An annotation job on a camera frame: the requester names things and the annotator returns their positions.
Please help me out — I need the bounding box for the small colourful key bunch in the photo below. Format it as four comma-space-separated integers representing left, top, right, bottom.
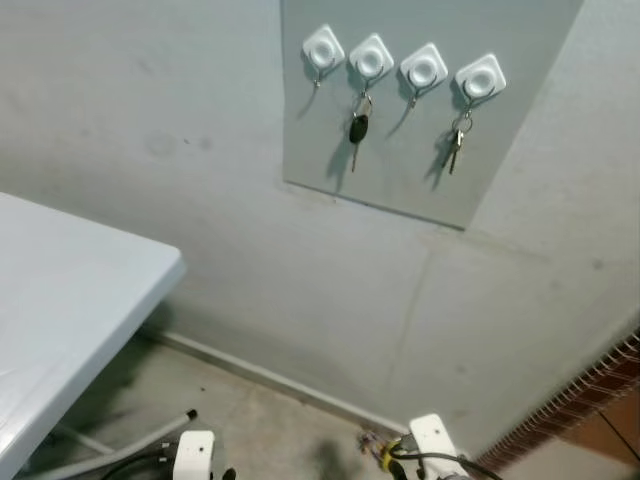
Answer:
358, 430, 401, 471

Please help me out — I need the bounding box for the red brick border strip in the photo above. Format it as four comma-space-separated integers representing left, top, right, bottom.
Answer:
475, 333, 640, 476

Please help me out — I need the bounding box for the silver key bunch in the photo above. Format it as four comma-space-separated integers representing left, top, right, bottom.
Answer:
447, 110, 474, 176

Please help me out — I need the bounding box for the black car key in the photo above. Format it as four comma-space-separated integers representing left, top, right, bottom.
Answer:
347, 93, 374, 173

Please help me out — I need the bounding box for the pale skirting strip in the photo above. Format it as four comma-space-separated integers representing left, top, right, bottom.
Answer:
145, 328, 413, 436

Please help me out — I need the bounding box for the grey metal table leg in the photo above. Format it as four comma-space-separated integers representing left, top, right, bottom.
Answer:
30, 408, 199, 480

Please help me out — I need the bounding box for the white plastic table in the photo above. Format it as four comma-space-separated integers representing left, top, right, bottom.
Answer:
0, 192, 188, 479

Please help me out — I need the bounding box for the white square wall hook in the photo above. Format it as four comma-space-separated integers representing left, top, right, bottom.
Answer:
302, 25, 346, 89
455, 53, 507, 115
349, 33, 395, 99
400, 42, 449, 109

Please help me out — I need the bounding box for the grey wall board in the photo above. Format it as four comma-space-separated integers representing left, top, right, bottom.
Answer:
280, 0, 585, 231

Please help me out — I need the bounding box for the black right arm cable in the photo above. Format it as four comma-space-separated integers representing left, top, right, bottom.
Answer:
388, 445, 501, 480

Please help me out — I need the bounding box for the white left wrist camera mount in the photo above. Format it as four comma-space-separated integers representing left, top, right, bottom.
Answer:
175, 431, 218, 480

